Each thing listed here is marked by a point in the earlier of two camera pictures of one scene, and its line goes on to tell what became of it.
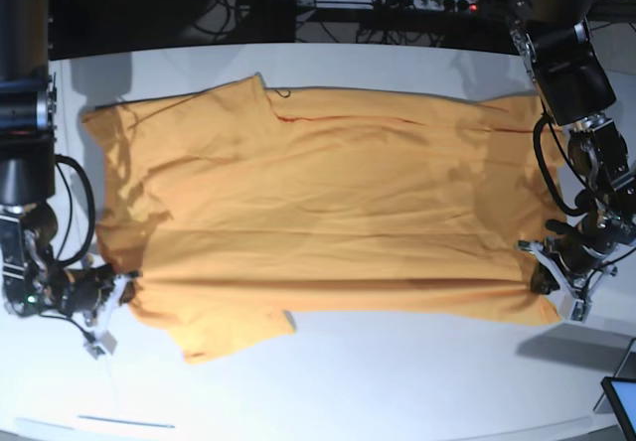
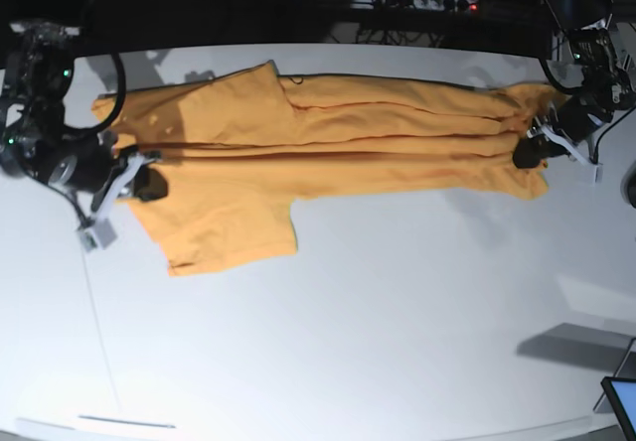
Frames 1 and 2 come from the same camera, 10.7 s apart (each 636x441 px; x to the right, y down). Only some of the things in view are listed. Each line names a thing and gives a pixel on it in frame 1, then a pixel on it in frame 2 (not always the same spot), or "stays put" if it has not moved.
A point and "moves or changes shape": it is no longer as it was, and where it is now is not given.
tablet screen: [621, 395] stays put
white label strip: [124, 421] stays put
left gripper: [93, 293] → [90, 162]
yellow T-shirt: [235, 207] moves or changes shape
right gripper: [576, 259] → [574, 119]
